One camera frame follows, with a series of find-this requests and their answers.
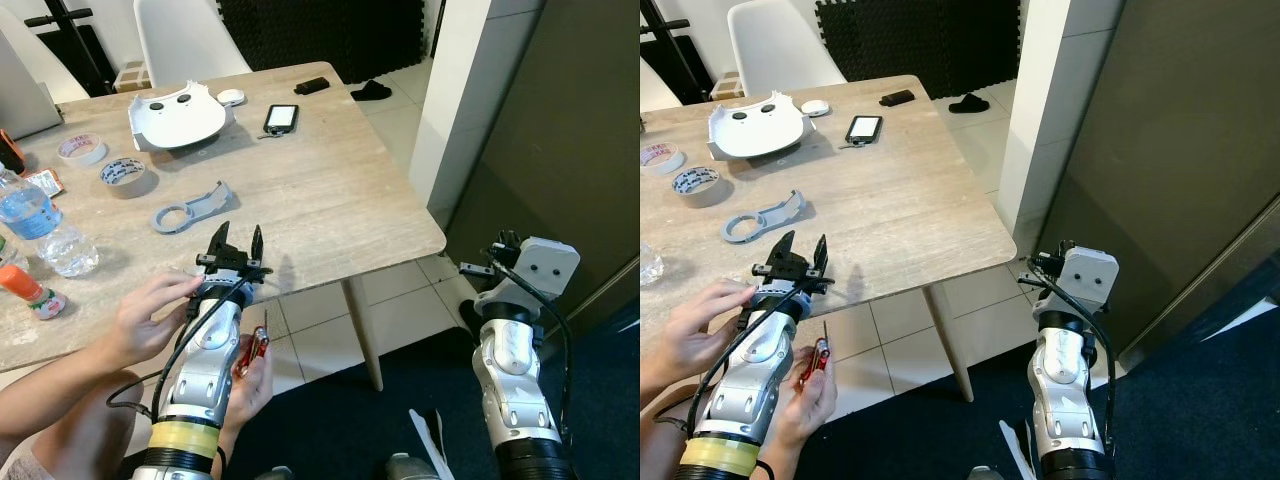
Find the green-label clear water bottle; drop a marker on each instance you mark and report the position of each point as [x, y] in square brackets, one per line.
[8, 255]

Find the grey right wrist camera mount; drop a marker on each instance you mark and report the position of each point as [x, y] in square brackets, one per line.
[540, 270]
[1090, 275]

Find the silver laptop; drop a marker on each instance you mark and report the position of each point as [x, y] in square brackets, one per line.
[25, 90]

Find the small orange-capped bottle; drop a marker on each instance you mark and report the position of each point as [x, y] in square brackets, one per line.
[25, 288]

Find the small red packet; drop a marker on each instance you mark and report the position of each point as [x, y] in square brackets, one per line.
[45, 182]

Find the grey-shorts person's right forearm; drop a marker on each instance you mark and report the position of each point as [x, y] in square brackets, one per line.
[232, 445]
[775, 462]

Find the blue-label water bottle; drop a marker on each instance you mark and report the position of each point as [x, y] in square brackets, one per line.
[35, 215]
[650, 268]

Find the grey-shorts person's left forearm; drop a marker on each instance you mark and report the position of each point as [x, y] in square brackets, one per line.
[655, 385]
[55, 385]

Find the wooden table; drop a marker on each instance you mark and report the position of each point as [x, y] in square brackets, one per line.
[330, 190]
[920, 210]

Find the grey-shorts person's right hand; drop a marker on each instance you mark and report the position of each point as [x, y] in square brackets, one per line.
[258, 400]
[815, 410]

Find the small black smartphone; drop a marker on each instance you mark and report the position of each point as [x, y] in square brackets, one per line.
[864, 129]
[282, 118]

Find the white robot face shell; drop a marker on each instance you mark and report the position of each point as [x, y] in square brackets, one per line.
[180, 120]
[760, 130]

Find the black slipper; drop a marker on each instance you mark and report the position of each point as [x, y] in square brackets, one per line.
[968, 104]
[372, 91]

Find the white round puck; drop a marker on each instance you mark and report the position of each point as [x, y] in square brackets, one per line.
[231, 98]
[815, 108]

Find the white tape roll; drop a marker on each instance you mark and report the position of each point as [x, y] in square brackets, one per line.
[82, 160]
[665, 170]

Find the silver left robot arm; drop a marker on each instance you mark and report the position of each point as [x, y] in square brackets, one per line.
[755, 380]
[205, 370]

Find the person in grey shorts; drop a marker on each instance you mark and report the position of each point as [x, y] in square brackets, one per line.
[80, 445]
[660, 450]

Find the small black box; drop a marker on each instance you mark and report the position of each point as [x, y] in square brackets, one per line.
[897, 97]
[312, 85]

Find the grey-shorts person's left hand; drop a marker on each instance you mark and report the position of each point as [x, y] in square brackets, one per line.
[148, 318]
[698, 335]

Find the black foam tile panel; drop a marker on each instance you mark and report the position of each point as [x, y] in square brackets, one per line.
[330, 35]
[920, 45]

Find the red multi-tool pliers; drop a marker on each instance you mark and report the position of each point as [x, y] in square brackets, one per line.
[818, 358]
[255, 350]

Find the orange black handheld device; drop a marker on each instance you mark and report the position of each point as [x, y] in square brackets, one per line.
[10, 150]

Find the white plastic chair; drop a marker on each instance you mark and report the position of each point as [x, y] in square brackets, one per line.
[655, 90]
[65, 80]
[780, 50]
[185, 40]

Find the black metal stand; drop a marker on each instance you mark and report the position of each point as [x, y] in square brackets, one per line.
[690, 70]
[85, 60]

